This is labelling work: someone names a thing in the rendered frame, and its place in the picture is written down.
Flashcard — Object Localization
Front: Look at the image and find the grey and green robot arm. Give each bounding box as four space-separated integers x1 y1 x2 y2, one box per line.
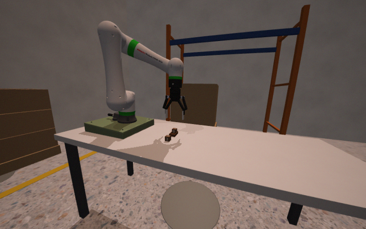
97 21 183 124

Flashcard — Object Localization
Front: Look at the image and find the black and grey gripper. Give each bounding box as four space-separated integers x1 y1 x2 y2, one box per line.
163 88 187 120

